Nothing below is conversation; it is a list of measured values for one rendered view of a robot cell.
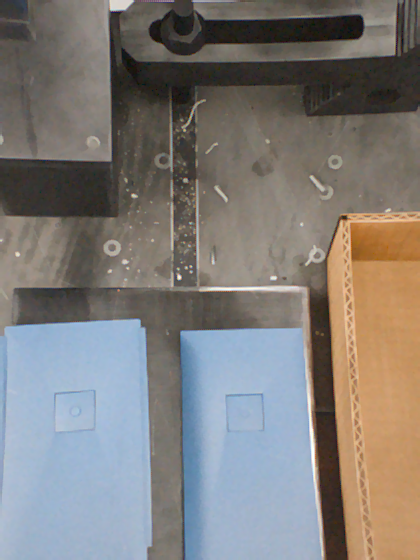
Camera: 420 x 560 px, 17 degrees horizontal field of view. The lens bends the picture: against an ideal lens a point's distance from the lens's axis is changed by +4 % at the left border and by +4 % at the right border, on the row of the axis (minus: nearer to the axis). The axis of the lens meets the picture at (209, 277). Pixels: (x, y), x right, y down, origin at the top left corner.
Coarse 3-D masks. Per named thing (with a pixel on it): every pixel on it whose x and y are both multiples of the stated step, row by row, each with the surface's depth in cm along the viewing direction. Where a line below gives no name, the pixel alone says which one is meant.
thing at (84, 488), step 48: (48, 336) 73; (96, 336) 73; (48, 384) 72; (96, 384) 72; (48, 432) 71; (96, 432) 71; (48, 480) 70; (96, 480) 70; (144, 480) 70; (0, 528) 70; (48, 528) 70; (96, 528) 70
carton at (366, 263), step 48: (336, 240) 76; (384, 240) 77; (336, 288) 76; (384, 288) 80; (336, 336) 76; (384, 336) 79; (336, 384) 77; (384, 384) 78; (384, 432) 77; (384, 480) 77; (384, 528) 76
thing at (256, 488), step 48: (192, 336) 77; (240, 336) 77; (288, 336) 77; (192, 384) 76; (240, 384) 76; (288, 384) 76; (192, 432) 75; (240, 432) 75; (288, 432) 75; (192, 480) 74; (240, 480) 74; (288, 480) 74; (192, 528) 74; (240, 528) 74; (288, 528) 74
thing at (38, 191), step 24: (0, 168) 75; (24, 168) 75; (48, 168) 75; (72, 168) 75; (0, 192) 78; (24, 192) 78; (48, 192) 78; (72, 192) 78; (96, 192) 78; (24, 216) 81; (48, 216) 81; (72, 216) 81; (96, 216) 81
